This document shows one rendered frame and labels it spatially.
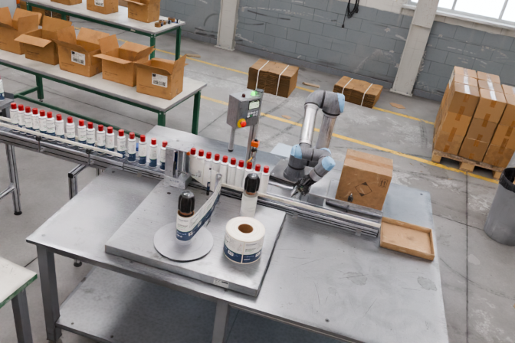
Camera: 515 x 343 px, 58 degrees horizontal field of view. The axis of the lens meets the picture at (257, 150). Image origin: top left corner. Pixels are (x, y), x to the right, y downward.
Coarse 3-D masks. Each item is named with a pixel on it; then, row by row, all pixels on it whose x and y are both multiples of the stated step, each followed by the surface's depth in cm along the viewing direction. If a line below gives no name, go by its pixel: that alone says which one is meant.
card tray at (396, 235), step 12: (384, 228) 286; (396, 228) 288; (408, 228) 289; (420, 228) 288; (384, 240) 275; (396, 240) 277; (408, 240) 278; (420, 240) 280; (432, 240) 276; (408, 252) 267; (420, 252) 265; (432, 252) 269
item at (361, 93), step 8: (344, 80) 718; (352, 80) 723; (360, 80) 725; (336, 88) 696; (344, 88) 690; (352, 88) 690; (360, 88) 697; (368, 88) 701; (376, 88) 707; (352, 96) 691; (360, 96) 686; (368, 96) 680; (376, 96) 688; (360, 104) 690; (368, 104) 685
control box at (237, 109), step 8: (232, 96) 270; (240, 96) 270; (248, 96) 272; (256, 96) 274; (232, 104) 272; (240, 104) 267; (248, 104) 272; (232, 112) 273; (240, 112) 270; (232, 120) 275; (240, 120) 273; (248, 120) 278; (256, 120) 282
